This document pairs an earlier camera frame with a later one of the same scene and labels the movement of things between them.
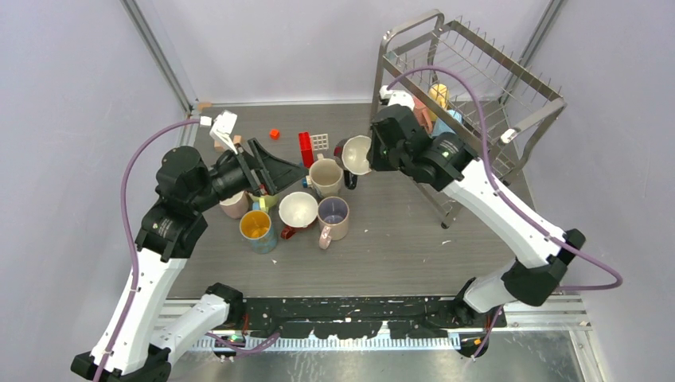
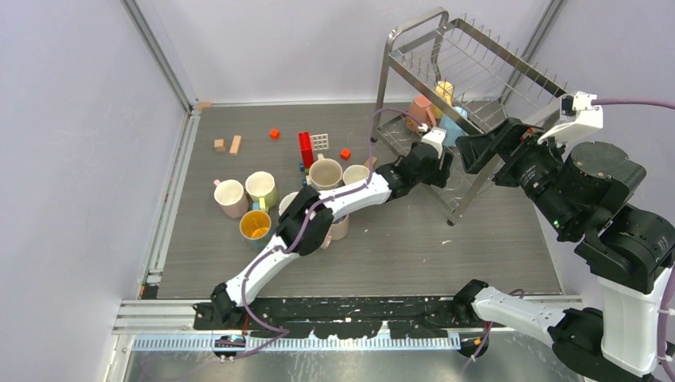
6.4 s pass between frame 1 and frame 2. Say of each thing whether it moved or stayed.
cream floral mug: stayed
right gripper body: moved
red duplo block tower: stayed
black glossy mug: moved
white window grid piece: stayed
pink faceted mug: stayed
